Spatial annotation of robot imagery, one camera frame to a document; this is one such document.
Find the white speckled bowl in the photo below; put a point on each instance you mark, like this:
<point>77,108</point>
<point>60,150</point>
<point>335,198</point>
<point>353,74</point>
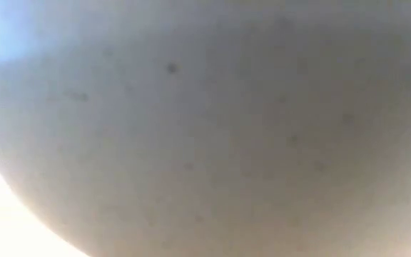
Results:
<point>227,142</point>

